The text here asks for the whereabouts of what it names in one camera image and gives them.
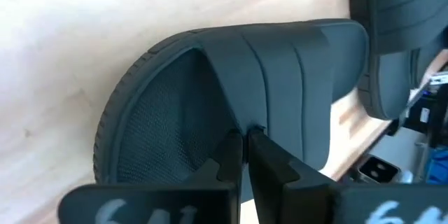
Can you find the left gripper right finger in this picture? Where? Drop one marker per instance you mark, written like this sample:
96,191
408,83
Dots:
315,203

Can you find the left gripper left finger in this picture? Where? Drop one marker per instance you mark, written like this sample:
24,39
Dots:
157,203

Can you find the black slide sandal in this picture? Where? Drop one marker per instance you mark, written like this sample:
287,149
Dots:
399,14
273,73

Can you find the black power outlet box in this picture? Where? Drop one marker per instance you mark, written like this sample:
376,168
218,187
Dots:
378,169

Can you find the blue storage bin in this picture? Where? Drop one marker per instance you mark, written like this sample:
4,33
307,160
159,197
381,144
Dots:
438,166

